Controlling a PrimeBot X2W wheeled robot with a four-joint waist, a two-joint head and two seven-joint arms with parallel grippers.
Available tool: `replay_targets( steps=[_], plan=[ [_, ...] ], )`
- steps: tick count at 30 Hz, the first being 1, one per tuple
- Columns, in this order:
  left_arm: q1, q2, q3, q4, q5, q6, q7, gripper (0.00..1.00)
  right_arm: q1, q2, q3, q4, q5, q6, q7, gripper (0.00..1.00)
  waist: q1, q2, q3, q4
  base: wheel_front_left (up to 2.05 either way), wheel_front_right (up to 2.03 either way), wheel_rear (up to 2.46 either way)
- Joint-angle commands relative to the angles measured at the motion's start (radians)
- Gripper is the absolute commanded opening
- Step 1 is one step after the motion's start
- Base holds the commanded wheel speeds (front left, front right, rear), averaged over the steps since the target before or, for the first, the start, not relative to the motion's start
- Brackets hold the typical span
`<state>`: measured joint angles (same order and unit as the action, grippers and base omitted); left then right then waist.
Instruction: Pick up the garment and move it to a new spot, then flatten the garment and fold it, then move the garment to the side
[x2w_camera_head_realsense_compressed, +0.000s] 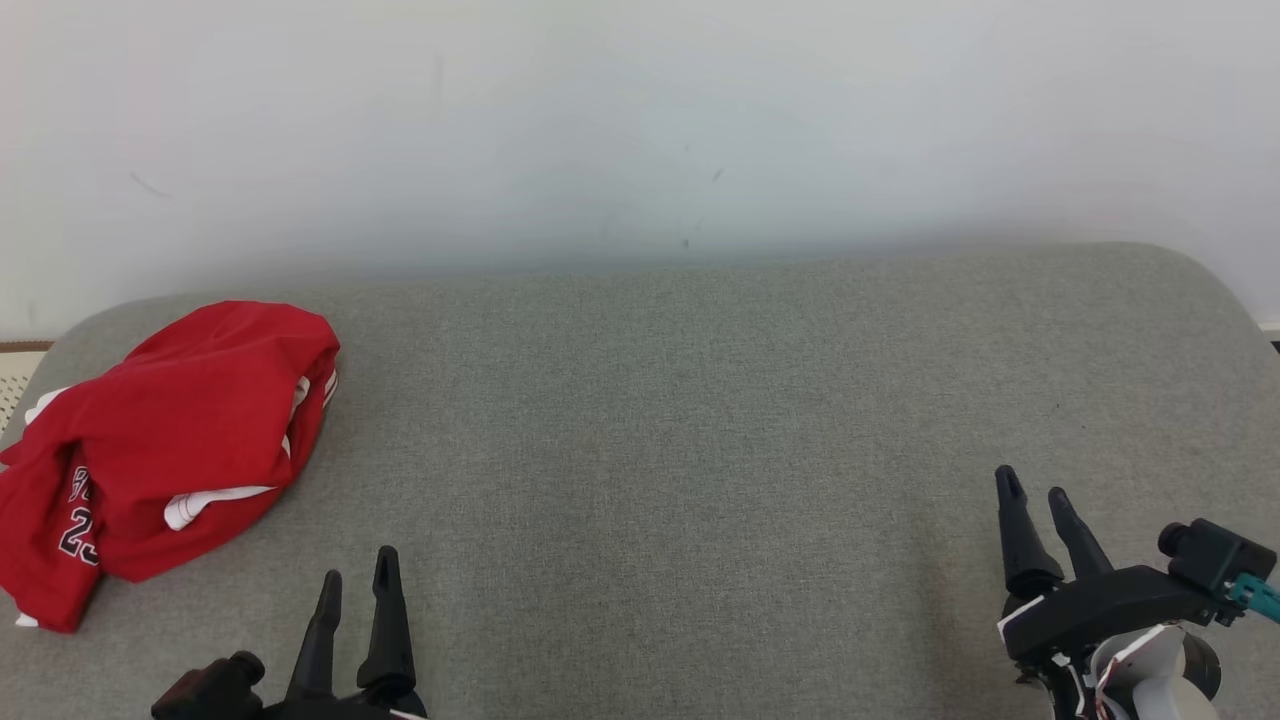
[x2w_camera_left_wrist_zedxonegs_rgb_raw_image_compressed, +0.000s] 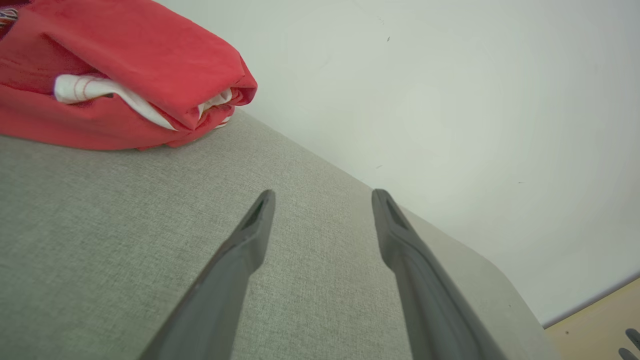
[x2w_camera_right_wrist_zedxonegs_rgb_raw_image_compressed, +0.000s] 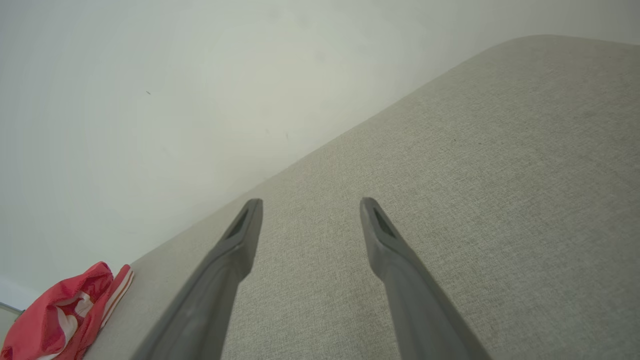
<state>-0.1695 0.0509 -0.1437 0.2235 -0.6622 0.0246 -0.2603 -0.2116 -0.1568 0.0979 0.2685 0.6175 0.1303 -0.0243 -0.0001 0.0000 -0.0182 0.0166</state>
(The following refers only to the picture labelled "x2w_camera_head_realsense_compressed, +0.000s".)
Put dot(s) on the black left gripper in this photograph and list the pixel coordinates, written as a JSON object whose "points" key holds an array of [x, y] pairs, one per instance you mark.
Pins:
{"points": [[350, 710]]}

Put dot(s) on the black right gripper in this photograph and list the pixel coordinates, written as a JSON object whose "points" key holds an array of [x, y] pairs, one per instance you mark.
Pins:
{"points": [[1100, 605]]}

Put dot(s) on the red shorts with white stripe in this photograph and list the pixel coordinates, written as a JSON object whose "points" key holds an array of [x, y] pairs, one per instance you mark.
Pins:
{"points": [[200, 400]]}

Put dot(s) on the cream perforated laundry basket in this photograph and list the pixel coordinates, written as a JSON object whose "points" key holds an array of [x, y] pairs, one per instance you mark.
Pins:
{"points": [[18, 385]]}

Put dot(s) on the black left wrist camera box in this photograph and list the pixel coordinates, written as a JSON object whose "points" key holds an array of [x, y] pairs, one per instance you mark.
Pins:
{"points": [[205, 690]]}

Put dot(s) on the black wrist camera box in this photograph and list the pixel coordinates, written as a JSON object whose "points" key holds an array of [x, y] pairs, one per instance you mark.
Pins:
{"points": [[205, 690], [1215, 555]]}

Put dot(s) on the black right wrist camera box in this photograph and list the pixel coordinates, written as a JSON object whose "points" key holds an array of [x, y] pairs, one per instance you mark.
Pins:
{"points": [[1215, 555]]}

